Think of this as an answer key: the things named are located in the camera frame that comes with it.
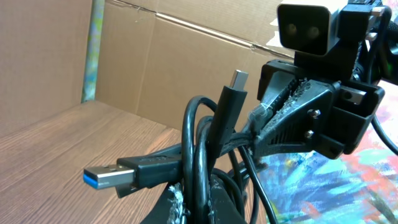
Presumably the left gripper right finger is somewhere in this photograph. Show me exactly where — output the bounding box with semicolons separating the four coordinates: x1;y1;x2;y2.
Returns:
209;183;246;224

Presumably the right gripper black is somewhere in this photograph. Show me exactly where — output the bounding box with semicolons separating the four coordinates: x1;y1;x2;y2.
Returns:
253;60;385;159

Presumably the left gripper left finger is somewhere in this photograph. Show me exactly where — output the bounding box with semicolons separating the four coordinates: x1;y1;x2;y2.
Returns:
141;182;190;224

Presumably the thick black USB cable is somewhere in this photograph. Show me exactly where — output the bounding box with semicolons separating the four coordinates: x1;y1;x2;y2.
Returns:
82;68;249;224

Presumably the thin black USB cable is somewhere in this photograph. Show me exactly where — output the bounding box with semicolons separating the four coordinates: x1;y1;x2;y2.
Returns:
214;102;279;224

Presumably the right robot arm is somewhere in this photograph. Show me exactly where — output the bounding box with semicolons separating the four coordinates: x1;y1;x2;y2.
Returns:
250;1;397;159

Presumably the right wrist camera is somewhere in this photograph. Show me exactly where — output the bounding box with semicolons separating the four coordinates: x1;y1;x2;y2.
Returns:
277;0;348;56

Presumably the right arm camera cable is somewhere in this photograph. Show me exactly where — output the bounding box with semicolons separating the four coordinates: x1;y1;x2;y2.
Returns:
363;4;398;156

